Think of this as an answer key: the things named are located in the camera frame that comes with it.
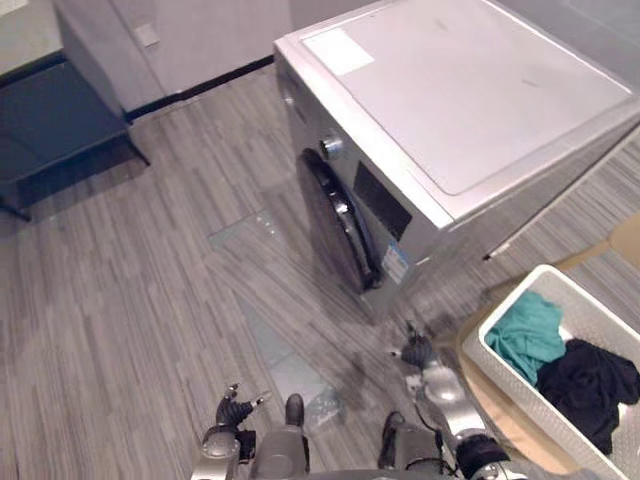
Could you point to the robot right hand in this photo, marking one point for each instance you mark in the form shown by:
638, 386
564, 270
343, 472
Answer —
416, 353

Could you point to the black washer display panel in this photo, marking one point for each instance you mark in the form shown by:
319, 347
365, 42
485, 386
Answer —
382, 200

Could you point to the teal garment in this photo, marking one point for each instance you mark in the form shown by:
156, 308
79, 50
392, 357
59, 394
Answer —
530, 335

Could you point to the black garment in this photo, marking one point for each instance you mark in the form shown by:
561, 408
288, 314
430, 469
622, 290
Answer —
590, 385

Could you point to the silver washing machine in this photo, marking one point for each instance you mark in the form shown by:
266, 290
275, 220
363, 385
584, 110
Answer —
450, 100

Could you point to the white wall socket plate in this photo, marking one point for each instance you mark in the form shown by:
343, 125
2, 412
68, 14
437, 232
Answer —
146, 35

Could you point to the round washing machine door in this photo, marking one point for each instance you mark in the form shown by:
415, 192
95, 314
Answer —
340, 220

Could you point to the dark cabinet with legs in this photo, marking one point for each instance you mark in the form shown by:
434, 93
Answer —
60, 130

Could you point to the black baseboard strip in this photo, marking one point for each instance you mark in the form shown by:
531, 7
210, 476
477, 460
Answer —
200, 87

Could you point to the clear plastic floor sheet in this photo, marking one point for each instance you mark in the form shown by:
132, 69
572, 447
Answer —
290, 365

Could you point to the blue white energy label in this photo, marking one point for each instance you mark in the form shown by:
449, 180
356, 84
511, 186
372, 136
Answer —
397, 264

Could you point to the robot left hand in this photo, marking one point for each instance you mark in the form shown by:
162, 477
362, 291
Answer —
231, 411

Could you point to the chrome washer dial knob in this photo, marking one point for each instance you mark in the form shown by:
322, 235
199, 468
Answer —
332, 145

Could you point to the robot right leg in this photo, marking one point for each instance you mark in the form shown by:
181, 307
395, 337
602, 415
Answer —
400, 445

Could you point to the white sticker on washer lid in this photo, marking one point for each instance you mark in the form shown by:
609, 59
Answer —
340, 50

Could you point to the white woven laundry basket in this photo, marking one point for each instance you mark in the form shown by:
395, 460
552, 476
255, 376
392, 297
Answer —
560, 400

